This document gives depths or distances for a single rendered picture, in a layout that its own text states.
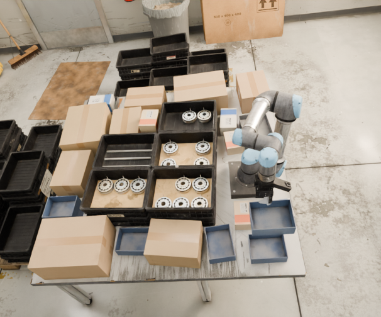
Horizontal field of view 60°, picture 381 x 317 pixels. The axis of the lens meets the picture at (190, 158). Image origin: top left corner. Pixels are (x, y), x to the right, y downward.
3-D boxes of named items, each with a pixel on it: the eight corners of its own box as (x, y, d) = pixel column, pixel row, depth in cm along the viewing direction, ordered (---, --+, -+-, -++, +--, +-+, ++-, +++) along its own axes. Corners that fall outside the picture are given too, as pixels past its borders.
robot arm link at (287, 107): (260, 165, 211) (278, 86, 177) (283, 171, 207) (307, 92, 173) (256, 176, 202) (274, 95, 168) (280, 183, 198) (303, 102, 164)
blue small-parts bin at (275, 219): (288, 205, 165) (290, 199, 160) (294, 233, 156) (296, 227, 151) (248, 208, 167) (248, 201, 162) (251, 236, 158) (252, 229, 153)
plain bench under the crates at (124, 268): (263, 138, 332) (266, 83, 277) (292, 307, 234) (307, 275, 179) (109, 150, 348) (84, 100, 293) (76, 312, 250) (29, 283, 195)
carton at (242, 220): (233, 207, 210) (233, 200, 204) (253, 205, 208) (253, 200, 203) (235, 230, 200) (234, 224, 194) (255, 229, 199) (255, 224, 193)
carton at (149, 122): (144, 116, 249) (142, 109, 243) (160, 116, 247) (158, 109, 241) (141, 133, 239) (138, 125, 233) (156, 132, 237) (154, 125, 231)
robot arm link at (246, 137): (258, 82, 180) (232, 129, 145) (278, 87, 177) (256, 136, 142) (254, 101, 187) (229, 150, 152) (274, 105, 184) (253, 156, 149)
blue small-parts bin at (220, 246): (205, 232, 202) (204, 227, 196) (229, 228, 201) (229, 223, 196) (209, 264, 189) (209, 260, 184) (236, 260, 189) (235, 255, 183)
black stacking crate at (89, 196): (154, 178, 218) (151, 168, 209) (148, 219, 200) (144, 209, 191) (97, 179, 223) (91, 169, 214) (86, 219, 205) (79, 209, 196)
